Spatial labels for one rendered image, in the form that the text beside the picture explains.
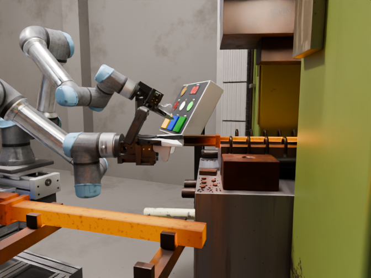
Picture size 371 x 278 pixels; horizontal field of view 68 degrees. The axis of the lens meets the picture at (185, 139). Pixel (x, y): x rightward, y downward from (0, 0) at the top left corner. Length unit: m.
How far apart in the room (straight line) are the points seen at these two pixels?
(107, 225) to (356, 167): 0.33
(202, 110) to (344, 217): 0.88
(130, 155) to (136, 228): 0.44
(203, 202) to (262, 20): 0.45
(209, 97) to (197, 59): 2.37
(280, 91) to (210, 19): 2.68
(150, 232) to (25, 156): 1.16
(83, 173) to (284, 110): 0.68
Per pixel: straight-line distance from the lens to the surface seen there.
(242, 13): 0.75
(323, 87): 0.47
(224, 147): 0.72
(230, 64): 3.37
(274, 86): 1.00
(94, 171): 0.86
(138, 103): 1.16
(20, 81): 5.60
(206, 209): 0.61
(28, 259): 1.92
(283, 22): 0.76
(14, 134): 1.48
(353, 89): 0.39
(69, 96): 1.09
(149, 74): 3.84
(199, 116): 1.19
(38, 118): 1.01
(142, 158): 0.79
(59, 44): 1.43
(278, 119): 1.00
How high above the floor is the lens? 1.10
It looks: 7 degrees down
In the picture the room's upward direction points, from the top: straight up
